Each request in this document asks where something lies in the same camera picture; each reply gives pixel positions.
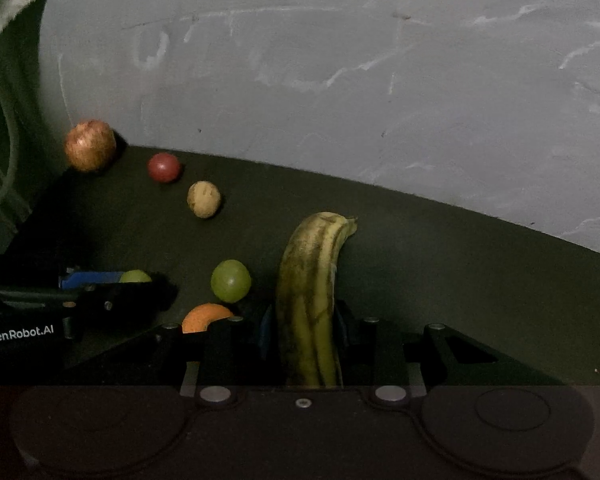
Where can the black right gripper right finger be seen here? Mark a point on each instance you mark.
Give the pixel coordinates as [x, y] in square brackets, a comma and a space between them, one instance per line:
[380, 362]

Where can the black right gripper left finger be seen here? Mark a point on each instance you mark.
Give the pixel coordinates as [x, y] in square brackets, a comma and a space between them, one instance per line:
[202, 366]

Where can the orange tangerine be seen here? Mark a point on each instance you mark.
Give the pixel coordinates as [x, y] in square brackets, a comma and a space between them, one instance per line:
[199, 318]

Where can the green grape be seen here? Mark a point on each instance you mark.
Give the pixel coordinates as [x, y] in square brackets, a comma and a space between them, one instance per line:
[135, 276]
[230, 281]

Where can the spotted dark banana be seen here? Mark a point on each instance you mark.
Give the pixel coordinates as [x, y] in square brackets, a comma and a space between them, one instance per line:
[305, 298]

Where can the tan walnut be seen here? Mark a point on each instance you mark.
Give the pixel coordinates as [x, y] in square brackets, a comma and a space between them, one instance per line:
[203, 198]

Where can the small red tomato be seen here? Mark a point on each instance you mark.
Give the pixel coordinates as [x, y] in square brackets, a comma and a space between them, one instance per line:
[163, 167]

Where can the red brown apple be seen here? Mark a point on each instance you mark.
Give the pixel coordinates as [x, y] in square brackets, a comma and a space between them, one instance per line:
[89, 145]

